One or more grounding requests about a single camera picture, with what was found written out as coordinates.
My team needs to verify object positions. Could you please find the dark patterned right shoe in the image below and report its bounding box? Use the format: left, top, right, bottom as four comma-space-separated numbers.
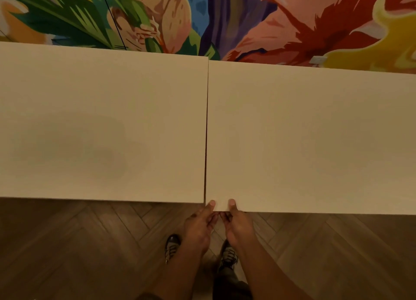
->
218, 239, 240, 272

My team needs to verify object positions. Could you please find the person's left forearm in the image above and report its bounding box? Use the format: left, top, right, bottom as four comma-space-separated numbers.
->
143, 243, 209, 300

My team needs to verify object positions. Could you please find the thin black cable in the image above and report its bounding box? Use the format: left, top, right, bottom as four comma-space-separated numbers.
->
98, 0, 127, 51

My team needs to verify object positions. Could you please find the person's right hand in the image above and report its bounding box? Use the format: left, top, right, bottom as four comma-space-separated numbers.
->
220, 199, 258, 252

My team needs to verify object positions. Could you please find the dark patterned left shoe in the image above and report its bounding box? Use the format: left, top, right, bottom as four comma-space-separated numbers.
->
164, 234, 182, 265

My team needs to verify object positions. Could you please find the person's left hand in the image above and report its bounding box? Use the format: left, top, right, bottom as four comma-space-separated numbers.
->
182, 200, 220, 255

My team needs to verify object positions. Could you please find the person's right forearm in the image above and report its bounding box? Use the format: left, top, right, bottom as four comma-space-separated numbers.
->
234, 236, 313, 300

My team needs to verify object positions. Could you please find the dark patterned shoe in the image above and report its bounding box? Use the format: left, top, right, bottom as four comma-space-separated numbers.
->
164, 234, 182, 265
218, 239, 240, 272

